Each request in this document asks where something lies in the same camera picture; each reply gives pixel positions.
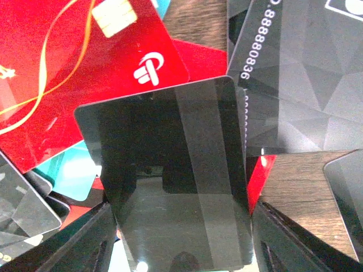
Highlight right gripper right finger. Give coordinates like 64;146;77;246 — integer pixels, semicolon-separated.
252;201;362;271

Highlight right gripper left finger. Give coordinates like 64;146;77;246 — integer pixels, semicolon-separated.
1;202;116;271

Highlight plain black card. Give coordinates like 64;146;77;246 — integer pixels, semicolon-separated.
74;76;253;271

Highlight black VIP card centre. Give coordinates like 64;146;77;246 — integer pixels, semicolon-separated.
1;153;70;265

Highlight black vip card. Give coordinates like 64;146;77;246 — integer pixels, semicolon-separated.
228;1;362;156
1;153;70;265

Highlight teal card under red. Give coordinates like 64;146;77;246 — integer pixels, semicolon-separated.
33;141;102;201

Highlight black card bottom right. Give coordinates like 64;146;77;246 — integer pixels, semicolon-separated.
323;150;362;262

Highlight black VIP card right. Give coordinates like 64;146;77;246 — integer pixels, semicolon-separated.
228;1;362;156

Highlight red gold card lower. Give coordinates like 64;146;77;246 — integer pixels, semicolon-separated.
1;1;189;173

